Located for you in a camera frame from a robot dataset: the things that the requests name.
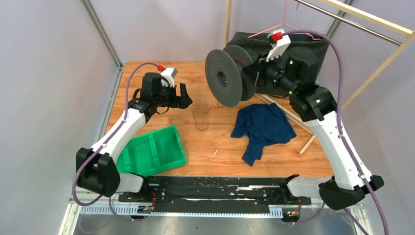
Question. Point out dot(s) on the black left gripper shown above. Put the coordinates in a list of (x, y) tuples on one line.
[(179, 102)]

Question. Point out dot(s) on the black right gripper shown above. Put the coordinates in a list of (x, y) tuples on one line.
[(252, 70)]

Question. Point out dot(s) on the dark grey cable spool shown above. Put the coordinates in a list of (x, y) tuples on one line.
[(225, 77)]

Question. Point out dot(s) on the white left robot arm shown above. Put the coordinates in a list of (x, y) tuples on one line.
[(96, 169)]

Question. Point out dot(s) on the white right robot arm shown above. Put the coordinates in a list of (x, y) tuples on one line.
[(316, 106)]

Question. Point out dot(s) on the navy blue shirt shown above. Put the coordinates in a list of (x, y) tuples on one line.
[(264, 125)]

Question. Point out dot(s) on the green plastic divided bin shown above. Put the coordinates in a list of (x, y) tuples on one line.
[(152, 153)]

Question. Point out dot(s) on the metal rack rod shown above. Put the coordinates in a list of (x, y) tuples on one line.
[(351, 23)]

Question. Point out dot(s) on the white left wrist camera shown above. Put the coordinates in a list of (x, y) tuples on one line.
[(168, 75)]

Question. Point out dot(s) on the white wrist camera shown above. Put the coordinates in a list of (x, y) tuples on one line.
[(279, 44), (168, 75)]

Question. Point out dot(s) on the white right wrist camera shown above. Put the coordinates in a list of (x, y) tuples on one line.
[(279, 44)]

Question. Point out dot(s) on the pink wire hanger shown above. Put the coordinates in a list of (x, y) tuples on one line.
[(285, 22)]

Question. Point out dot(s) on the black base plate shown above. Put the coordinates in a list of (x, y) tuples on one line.
[(212, 195)]

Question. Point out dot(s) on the wooden clothes rack frame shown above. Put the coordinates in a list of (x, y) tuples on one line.
[(380, 121)]

